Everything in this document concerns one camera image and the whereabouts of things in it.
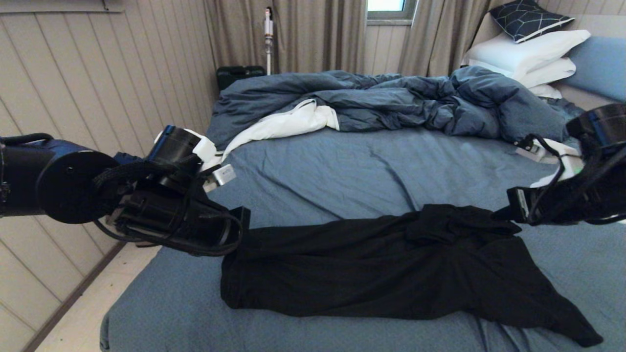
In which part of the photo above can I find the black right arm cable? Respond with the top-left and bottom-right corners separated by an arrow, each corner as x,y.
526,134 -> 626,225

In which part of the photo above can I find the beige curtain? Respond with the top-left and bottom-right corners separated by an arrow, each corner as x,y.
203,0 -> 367,76
399,0 -> 514,79

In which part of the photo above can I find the white stick vacuum cleaner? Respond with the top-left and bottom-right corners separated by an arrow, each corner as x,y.
264,7 -> 274,76

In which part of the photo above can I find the white sheet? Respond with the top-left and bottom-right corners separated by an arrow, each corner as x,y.
208,99 -> 340,169

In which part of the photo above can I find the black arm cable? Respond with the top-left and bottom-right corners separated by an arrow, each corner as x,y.
0,133 -> 244,257
526,134 -> 626,225

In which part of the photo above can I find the blue headboard cushion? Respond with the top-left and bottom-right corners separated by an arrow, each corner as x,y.
567,35 -> 626,105

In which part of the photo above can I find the grey framed window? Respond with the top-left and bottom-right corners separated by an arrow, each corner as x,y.
367,0 -> 419,22

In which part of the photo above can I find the black hard case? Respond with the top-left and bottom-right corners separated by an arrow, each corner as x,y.
217,66 -> 267,91

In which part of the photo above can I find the white pillow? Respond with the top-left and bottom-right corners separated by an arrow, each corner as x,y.
465,29 -> 591,76
528,84 -> 563,100
469,58 -> 578,89

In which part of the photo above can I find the black moon print T-shirt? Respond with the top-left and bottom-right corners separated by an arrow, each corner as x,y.
220,204 -> 604,348

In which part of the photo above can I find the crumpled blue duvet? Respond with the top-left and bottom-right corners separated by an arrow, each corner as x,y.
205,66 -> 574,152

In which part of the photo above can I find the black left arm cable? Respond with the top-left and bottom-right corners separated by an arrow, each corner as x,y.
0,133 -> 244,257

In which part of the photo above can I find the blue bed sheet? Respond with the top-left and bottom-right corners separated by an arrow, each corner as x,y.
100,98 -> 626,352

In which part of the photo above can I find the beige upholstered bed frame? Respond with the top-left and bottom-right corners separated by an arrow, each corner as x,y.
462,12 -> 626,112

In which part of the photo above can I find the dark patterned pillow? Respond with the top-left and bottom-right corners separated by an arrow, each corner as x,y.
489,0 -> 576,44

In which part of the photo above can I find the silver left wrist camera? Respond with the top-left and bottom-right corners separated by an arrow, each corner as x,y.
203,164 -> 237,192

